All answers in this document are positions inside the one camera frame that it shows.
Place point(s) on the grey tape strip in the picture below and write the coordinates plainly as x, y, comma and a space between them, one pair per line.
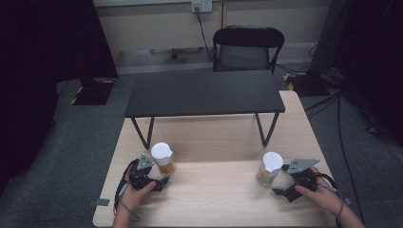
348, 201
99, 202

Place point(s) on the black curtain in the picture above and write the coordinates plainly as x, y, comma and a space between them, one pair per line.
374, 47
31, 79

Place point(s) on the black folding chair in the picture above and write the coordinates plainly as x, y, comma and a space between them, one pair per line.
247, 38

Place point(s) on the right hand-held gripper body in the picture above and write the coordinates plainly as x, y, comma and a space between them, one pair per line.
302, 177

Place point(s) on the person's left hand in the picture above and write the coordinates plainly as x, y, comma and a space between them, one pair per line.
134, 199

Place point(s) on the silver cup with white lid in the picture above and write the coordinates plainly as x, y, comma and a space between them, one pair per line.
269, 172

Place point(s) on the black raised shelf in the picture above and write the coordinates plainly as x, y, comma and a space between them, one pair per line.
202, 95

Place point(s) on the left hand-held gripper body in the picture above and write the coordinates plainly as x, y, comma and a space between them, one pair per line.
142, 172

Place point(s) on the dark grey panel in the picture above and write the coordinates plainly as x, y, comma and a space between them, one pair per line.
329, 38

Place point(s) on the black striped stand base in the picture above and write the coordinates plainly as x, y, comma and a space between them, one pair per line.
95, 93
307, 85

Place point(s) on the person's right hand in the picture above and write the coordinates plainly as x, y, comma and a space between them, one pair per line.
323, 198

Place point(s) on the white wall outlet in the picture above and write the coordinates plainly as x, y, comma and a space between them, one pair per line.
206, 5

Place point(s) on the orange cup with white lid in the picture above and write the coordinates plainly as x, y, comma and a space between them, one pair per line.
164, 161

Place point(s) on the metal frame with caster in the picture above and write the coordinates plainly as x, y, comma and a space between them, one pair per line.
174, 55

